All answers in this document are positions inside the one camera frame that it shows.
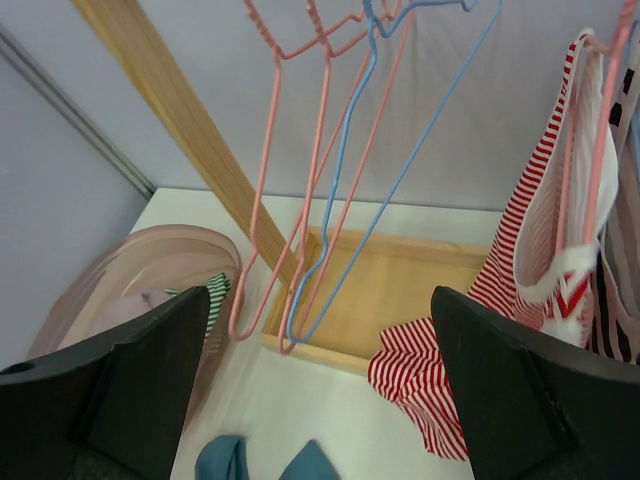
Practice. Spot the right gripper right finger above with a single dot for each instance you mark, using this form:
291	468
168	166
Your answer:
532	406

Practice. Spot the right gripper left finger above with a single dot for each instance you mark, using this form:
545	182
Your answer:
112	406

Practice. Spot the teal blue tank top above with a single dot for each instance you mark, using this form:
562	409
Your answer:
233	456

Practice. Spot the green striped tank top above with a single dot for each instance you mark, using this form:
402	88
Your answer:
218	287

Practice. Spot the mauve pink tank top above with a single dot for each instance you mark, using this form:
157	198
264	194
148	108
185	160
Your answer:
127	308

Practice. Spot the black white striped tank top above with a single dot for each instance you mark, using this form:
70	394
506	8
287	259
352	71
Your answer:
615	328

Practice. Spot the red striped tank top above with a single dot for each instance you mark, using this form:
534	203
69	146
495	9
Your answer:
538	271

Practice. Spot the pink plastic basin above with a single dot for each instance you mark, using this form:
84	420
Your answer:
172	258

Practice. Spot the wooden clothes rack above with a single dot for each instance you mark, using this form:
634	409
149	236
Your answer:
331	288

